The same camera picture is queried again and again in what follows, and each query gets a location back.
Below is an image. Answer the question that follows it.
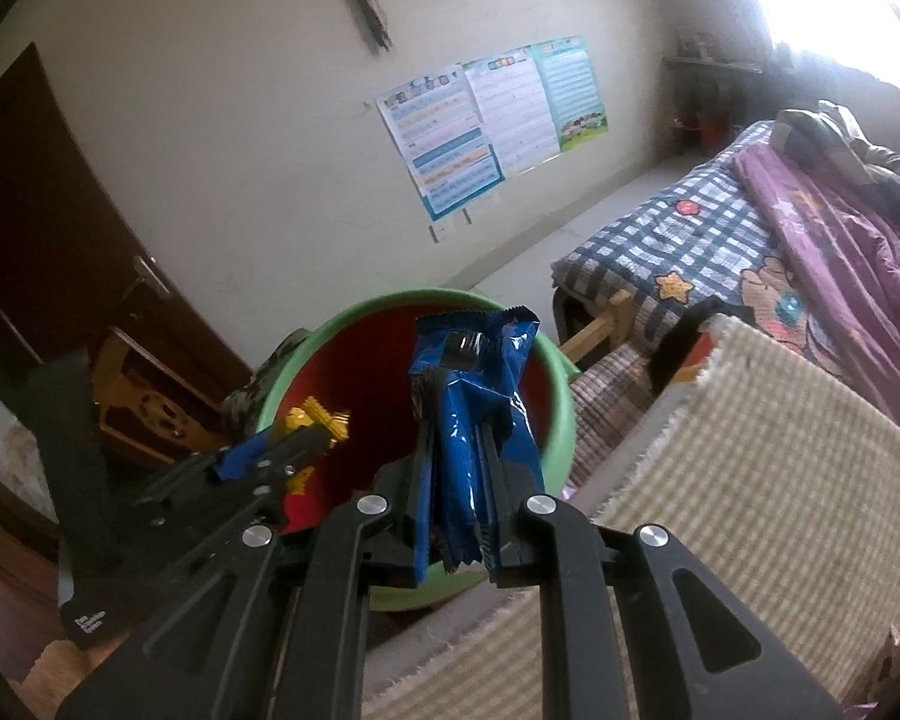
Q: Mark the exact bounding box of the red bucket green rim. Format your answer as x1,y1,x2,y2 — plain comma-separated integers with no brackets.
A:
261,289,575,610

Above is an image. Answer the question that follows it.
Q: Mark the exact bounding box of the middle white wall poster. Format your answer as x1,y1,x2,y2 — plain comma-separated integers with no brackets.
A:
463,47,559,177

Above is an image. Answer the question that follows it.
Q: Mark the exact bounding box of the left blue wall poster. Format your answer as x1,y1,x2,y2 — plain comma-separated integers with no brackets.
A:
375,64,504,221

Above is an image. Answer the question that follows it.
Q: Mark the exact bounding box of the wooden carved chair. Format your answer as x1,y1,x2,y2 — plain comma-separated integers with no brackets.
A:
91,327,227,470

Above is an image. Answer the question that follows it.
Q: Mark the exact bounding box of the blue snack wrapper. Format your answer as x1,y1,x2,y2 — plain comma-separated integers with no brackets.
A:
409,305,544,578

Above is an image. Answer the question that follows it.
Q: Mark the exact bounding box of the blue plaid bed sheet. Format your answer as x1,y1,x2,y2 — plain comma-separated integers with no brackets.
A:
551,121,842,377

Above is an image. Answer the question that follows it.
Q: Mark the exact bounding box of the dark corner side table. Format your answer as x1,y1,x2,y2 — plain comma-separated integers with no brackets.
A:
663,57,764,156

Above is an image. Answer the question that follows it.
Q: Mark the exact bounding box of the dark wooden door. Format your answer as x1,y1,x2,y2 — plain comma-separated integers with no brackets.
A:
0,46,250,403

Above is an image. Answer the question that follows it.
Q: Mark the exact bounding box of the yellow snack wrapper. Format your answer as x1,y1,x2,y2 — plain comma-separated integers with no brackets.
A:
271,397,349,496

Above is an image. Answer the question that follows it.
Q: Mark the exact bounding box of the purple quilt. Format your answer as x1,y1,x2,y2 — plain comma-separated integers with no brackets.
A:
735,145,900,427

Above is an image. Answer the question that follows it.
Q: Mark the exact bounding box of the beige checkered mat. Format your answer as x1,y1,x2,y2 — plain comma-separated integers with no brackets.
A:
575,319,900,706

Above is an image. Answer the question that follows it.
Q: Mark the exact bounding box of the right green wall poster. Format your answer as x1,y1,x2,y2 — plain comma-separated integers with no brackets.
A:
532,36,608,151

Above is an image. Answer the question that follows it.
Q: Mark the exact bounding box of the wall socket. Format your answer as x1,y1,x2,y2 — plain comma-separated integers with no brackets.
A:
429,218,455,244

